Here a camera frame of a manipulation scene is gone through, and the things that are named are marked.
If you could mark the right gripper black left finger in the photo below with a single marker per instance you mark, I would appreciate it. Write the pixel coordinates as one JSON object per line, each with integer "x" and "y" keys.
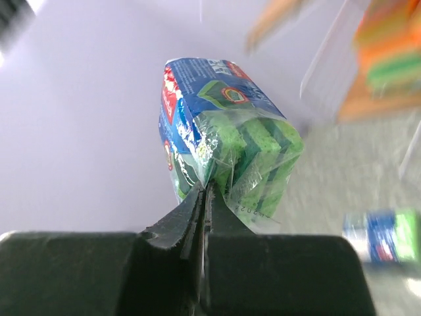
{"x": 180, "y": 232}

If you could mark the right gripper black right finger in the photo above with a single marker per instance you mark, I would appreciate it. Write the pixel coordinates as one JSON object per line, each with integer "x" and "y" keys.
{"x": 219, "y": 218}

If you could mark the blue green sponge pack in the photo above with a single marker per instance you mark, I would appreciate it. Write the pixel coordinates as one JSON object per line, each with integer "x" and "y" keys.
{"x": 384, "y": 236}
{"x": 217, "y": 126}

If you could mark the orange sponge pack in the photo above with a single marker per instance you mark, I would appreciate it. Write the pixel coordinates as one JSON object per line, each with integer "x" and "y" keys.
{"x": 387, "y": 43}

